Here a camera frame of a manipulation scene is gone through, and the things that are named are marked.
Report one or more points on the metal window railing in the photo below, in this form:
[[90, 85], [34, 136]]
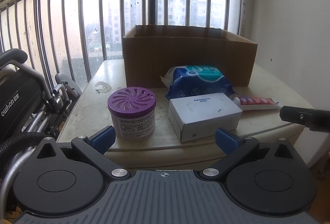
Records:
[[75, 36]]

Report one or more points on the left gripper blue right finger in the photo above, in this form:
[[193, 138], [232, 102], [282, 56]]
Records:
[[227, 141]]

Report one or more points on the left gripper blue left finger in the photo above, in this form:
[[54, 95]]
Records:
[[102, 140]]

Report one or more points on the red toothpaste tube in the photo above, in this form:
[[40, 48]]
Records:
[[256, 103]]

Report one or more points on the blue wet wipes pack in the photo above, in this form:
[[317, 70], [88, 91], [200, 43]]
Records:
[[193, 80]]

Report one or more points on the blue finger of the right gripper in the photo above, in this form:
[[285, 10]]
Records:
[[315, 120]]

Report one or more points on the brown cardboard box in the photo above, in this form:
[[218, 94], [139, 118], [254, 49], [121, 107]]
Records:
[[149, 51]]

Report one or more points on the purple lid air freshener jar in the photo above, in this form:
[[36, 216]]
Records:
[[132, 112]]

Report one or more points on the white cardboard box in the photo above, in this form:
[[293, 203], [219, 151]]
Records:
[[200, 116]]

